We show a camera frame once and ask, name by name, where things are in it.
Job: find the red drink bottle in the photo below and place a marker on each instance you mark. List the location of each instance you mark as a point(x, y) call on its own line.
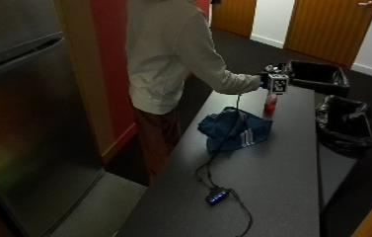
point(270, 103)

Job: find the white marker cube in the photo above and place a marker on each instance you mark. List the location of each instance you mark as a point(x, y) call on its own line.
point(278, 83)

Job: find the black lined trash bin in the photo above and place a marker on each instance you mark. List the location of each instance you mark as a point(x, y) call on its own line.
point(345, 125)
point(319, 77)

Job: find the blue cloth bag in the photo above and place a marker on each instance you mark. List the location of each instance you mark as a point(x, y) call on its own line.
point(234, 130)

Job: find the the person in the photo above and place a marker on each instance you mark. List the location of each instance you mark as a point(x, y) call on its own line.
point(173, 65)

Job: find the black hub with blue lights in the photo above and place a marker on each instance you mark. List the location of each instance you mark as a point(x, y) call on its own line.
point(217, 196)

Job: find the stainless steel refrigerator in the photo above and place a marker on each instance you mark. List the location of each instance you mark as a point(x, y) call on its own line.
point(28, 121)

